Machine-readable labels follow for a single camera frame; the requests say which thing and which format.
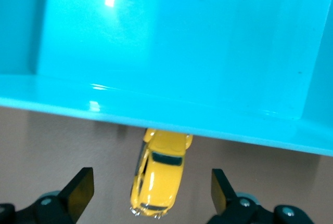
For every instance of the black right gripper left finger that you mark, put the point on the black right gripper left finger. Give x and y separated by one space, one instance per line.
59 205

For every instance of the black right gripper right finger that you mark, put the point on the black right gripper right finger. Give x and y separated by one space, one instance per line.
239 208

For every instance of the yellow beetle toy car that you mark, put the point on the yellow beetle toy car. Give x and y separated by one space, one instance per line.
158 177

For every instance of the turquoise plastic bin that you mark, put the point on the turquoise plastic bin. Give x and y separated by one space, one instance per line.
182 52

